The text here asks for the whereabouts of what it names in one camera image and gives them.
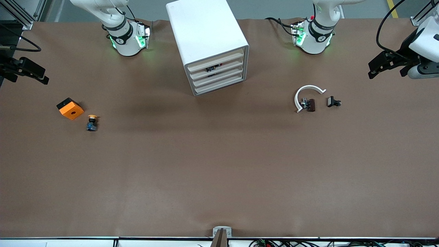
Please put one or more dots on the camera mast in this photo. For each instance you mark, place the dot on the camera mast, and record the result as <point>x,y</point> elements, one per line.
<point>220,240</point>

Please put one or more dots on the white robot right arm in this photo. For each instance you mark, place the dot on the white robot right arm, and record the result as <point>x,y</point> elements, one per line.
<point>127,44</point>

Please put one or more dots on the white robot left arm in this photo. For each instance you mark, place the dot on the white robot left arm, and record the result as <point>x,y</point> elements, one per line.
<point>317,41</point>

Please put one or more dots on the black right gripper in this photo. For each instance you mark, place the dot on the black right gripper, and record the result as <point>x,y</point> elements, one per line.
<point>7,66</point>

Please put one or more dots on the aluminium frame profile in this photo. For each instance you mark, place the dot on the aluminium frame profile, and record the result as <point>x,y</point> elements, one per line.
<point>416,21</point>
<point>27,24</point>

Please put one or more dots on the brown switch block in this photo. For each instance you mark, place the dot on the brown switch block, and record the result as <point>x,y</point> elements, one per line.
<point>311,105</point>

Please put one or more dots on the orange push button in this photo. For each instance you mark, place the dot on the orange push button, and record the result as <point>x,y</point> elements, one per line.
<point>91,126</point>

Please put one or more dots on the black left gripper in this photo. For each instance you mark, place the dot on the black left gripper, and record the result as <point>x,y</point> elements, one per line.
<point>406,47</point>

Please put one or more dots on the small black switch part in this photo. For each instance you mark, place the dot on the small black switch part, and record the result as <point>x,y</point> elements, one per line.
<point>331,101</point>

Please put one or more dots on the grey metal mount bracket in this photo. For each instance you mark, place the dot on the grey metal mount bracket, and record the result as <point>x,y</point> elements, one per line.
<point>216,231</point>

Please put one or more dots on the white curved plastic clip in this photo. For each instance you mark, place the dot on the white curved plastic clip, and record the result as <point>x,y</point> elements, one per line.
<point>308,87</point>

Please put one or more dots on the orange box with hole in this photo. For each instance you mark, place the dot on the orange box with hole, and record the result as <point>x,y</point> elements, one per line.
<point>72,111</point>

